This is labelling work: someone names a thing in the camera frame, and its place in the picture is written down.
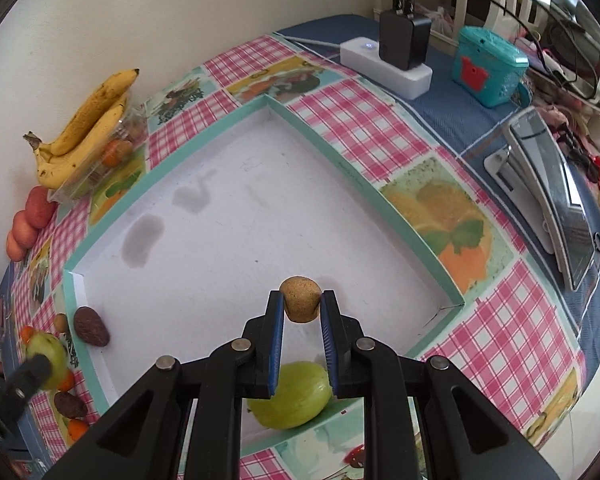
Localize red apple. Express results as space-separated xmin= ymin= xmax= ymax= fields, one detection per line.
xmin=5 ymin=232 xmax=28 ymax=262
xmin=12 ymin=210 xmax=41 ymax=250
xmin=25 ymin=186 xmax=58 ymax=228

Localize teal toy box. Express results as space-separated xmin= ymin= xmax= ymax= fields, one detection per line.
xmin=452 ymin=26 xmax=531 ymax=108

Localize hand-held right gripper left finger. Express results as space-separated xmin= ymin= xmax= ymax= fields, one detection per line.
xmin=42 ymin=290 xmax=286 ymax=480

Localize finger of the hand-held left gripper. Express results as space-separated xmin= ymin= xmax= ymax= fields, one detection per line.
xmin=5 ymin=354 xmax=52 ymax=401

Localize small tan round fruit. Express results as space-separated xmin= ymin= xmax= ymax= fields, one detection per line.
xmin=279 ymin=276 xmax=324 ymax=323

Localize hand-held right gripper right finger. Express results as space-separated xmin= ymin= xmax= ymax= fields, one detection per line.
xmin=320 ymin=290 xmax=561 ymax=480

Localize green guava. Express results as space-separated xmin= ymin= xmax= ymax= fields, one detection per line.
xmin=24 ymin=332 xmax=71 ymax=391
xmin=247 ymin=361 xmax=333 ymax=430

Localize dark brown textured fruit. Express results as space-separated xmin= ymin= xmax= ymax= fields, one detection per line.
xmin=73 ymin=306 xmax=111 ymax=347
xmin=54 ymin=391 xmax=88 ymax=419

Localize white power cable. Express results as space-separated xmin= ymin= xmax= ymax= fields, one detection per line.
xmin=285 ymin=35 xmax=343 ymax=52

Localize clear plastic container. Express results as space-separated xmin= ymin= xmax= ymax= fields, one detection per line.
xmin=47 ymin=102 xmax=148 ymax=203

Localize black cable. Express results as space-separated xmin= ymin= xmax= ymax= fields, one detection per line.
xmin=392 ymin=0 xmax=600 ymax=101

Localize small tangerine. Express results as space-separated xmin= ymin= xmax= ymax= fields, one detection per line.
xmin=102 ymin=141 xmax=133 ymax=167

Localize yellow banana bunch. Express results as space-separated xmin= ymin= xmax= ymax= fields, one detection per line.
xmin=24 ymin=68 xmax=141 ymax=191

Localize white tray with teal rim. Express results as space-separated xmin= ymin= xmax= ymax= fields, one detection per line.
xmin=62 ymin=94 xmax=466 ymax=456

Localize white power strip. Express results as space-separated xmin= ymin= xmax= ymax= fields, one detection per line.
xmin=340 ymin=36 xmax=433 ymax=100

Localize black charger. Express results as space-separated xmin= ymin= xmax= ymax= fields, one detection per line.
xmin=378 ymin=9 xmax=432 ymax=72

